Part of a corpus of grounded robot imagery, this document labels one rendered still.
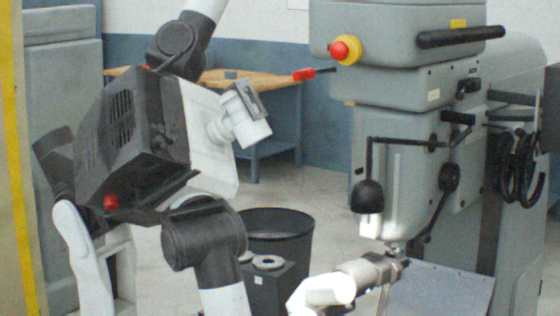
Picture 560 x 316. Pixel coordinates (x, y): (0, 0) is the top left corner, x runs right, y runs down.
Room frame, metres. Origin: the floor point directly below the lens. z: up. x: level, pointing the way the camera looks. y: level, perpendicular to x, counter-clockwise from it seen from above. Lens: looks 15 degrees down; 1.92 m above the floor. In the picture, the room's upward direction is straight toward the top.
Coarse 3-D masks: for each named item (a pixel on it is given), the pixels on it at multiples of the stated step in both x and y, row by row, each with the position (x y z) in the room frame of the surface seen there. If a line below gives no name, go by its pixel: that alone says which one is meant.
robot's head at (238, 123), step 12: (228, 96) 1.39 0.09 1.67; (228, 108) 1.39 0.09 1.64; (240, 108) 1.38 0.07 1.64; (216, 120) 1.41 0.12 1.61; (228, 120) 1.40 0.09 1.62; (240, 120) 1.38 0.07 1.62; (264, 120) 1.39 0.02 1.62; (216, 132) 1.40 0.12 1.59; (228, 132) 1.40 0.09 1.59; (240, 132) 1.37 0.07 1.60; (252, 132) 1.36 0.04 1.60; (264, 132) 1.37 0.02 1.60
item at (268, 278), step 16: (256, 256) 1.92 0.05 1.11; (272, 256) 1.89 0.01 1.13; (256, 272) 1.80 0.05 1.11; (272, 272) 1.80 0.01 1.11; (288, 272) 1.83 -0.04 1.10; (256, 288) 1.80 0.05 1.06; (272, 288) 1.78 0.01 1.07; (288, 288) 1.83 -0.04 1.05; (256, 304) 1.80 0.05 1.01; (272, 304) 1.78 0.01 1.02
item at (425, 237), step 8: (448, 168) 1.53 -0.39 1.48; (456, 168) 1.54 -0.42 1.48; (440, 176) 1.53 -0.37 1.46; (448, 176) 1.52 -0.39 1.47; (456, 176) 1.54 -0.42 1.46; (440, 184) 1.53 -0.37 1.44; (448, 184) 1.52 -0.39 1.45; (456, 184) 1.55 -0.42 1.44; (448, 192) 1.51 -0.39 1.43; (440, 200) 1.50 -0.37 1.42; (440, 208) 1.48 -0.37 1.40; (432, 224) 1.45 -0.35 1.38; (424, 232) 1.43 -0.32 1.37; (424, 240) 1.42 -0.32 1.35
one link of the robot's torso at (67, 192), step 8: (56, 192) 1.55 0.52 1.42; (64, 192) 1.54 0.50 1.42; (72, 192) 1.54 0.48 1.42; (56, 200) 1.55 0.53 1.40; (72, 200) 1.53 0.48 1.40; (80, 208) 1.52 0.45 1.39; (88, 208) 1.53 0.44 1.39; (88, 216) 1.52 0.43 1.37; (88, 224) 1.51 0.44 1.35; (96, 224) 1.53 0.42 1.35
